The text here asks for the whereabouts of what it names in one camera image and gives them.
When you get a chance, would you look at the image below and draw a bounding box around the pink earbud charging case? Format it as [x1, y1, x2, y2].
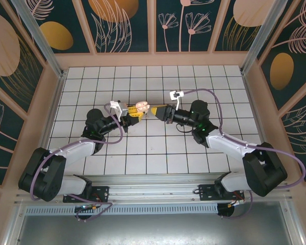
[135, 100, 151, 113]

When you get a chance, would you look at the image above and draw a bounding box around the small green-lit controller board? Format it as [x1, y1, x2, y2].
[75, 203, 99, 213]

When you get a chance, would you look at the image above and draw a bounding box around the grey metal sheet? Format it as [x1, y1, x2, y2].
[5, 201, 303, 245]

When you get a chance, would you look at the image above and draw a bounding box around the thin black cable loop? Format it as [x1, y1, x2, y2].
[175, 124, 193, 134]

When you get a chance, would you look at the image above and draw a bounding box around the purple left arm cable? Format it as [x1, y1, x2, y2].
[30, 103, 125, 223]

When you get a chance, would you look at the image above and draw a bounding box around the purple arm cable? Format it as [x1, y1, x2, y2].
[183, 88, 306, 220]
[30, 103, 125, 223]

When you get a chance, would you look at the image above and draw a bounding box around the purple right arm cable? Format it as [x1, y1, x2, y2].
[183, 88, 306, 220]

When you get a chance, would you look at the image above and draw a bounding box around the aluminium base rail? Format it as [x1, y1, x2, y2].
[14, 173, 293, 206]

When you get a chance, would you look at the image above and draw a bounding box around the grey slotted cable duct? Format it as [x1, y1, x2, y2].
[25, 205, 219, 215]

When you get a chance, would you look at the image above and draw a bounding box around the yellow connector with wires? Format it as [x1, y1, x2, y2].
[228, 198, 246, 208]

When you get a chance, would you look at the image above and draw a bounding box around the aluminium frame post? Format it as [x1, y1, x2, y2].
[11, 0, 67, 79]
[240, 0, 282, 75]

